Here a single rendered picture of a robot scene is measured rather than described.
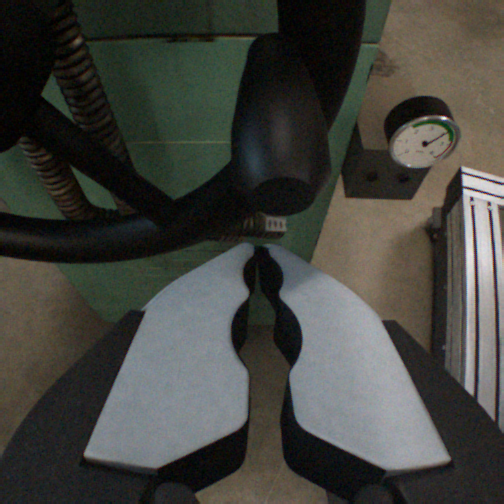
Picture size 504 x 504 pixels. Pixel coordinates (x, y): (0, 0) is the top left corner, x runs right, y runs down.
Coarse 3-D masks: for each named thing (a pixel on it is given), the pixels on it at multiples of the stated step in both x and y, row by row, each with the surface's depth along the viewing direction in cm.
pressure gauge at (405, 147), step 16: (432, 96) 30; (400, 112) 31; (416, 112) 30; (432, 112) 29; (448, 112) 30; (384, 128) 33; (400, 128) 30; (416, 128) 30; (432, 128) 30; (448, 128) 30; (400, 144) 32; (416, 144) 32; (432, 144) 32; (448, 144) 32; (400, 160) 34; (416, 160) 34; (432, 160) 34
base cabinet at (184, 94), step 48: (96, 48) 30; (144, 48) 31; (192, 48) 31; (240, 48) 31; (48, 96) 34; (144, 96) 35; (192, 96) 35; (144, 144) 40; (192, 144) 41; (336, 144) 41; (0, 192) 47; (96, 192) 47; (288, 240) 58; (96, 288) 73; (144, 288) 73
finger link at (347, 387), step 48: (288, 288) 10; (336, 288) 10; (288, 336) 10; (336, 336) 9; (384, 336) 9; (288, 384) 8; (336, 384) 8; (384, 384) 8; (288, 432) 7; (336, 432) 7; (384, 432) 7; (432, 432) 7; (336, 480) 7
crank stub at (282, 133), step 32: (256, 64) 10; (288, 64) 10; (256, 96) 9; (288, 96) 9; (256, 128) 9; (288, 128) 9; (320, 128) 9; (256, 160) 9; (288, 160) 8; (320, 160) 9; (256, 192) 9; (288, 192) 9; (320, 192) 9
